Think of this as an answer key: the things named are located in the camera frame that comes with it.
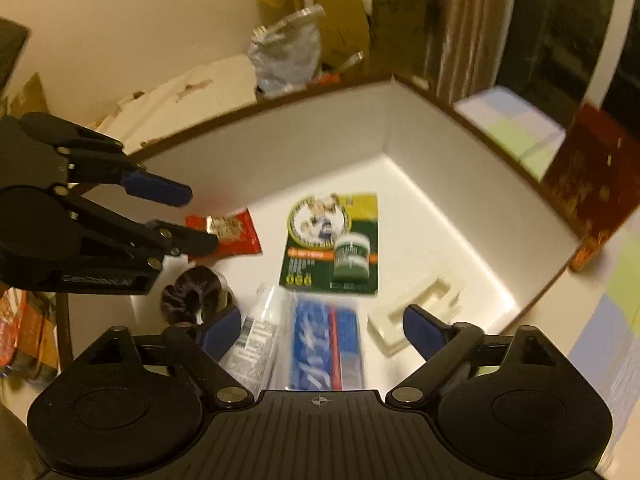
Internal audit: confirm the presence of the red snack packet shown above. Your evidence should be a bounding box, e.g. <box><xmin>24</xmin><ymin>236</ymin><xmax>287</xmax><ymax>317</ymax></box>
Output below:
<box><xmin>186</xmin><ymin>209</ymin><xmax>262</xmax><ymax>260</ymax></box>

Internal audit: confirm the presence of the dark purple scrunchie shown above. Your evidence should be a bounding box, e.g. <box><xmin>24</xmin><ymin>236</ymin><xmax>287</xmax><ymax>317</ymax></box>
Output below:
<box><xmin>160</xmin><ymin>266</ymin><xmax>234</xmax><ymax>325</ymax></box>

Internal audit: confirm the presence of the blue toothpaste tube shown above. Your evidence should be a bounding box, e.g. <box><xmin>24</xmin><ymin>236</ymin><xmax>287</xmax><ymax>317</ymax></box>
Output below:
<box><xmin>221</xmin><ymin>286</ymin><xmax>294</xmax><ymax>398</ymax></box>

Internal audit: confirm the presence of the white plastic comb holder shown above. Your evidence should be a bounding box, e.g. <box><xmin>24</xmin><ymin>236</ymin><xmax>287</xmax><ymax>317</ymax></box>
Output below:
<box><xmin>368</xmin><ymin>272</ymin><xmax>464</xmax><ymax>358</ymax></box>

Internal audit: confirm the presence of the blue toothpick box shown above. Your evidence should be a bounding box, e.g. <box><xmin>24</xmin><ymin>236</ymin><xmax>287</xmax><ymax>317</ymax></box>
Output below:
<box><xmin>269</xmin><ymin>295</ymin><xmax>364</xmax><ymax>392</ymax></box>

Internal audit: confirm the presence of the green blister card package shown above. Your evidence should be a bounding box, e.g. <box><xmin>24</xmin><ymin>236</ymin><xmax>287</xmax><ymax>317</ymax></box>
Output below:
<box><xmin>280</xmin><ymin>193</ymin><xmax>378</xmax><ymax>296</ymax></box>

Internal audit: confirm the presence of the brown open storage box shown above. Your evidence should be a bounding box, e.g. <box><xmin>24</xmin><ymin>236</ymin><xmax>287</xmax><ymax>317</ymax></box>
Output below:
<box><xmin>54</xmin><ymin>72</ymin><xmax>584</xmax><ymax>396</ymax></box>

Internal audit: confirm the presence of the checkered tablecloth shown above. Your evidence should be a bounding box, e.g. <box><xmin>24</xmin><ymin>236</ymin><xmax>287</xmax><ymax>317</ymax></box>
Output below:
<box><xmin>454</xmin><ymin>87</ymin><xmax>639</xmax><ymax>479</ymax></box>

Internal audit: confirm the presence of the silver plastic bag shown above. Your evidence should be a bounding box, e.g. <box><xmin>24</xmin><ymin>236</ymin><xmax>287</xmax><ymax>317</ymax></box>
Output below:
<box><xmin>247</xmin><ymin>4</ymin><xmax>326</xmax><ymax>99</ymax></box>

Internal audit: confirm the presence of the dark red gift box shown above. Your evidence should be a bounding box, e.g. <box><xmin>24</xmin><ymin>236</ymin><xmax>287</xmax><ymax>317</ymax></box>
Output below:
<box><xmin>541</xmin><ymin>103</ymin><xmax>639</xmax><ymax>272</ymax></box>

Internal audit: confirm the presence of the cardboard boxes pile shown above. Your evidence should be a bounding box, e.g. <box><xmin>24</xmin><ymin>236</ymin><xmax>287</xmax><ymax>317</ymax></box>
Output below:
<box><xmin>297</xmin><ymin>0</ymin><xmax>442</xmax><ymax>76</ymax></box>

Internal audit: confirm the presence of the beige curtain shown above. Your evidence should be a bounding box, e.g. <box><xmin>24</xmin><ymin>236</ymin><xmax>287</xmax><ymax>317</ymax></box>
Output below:
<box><xmin>423</xmin><ymin>0</ymin><xmax>514</xmax><ymax>103</ymax></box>

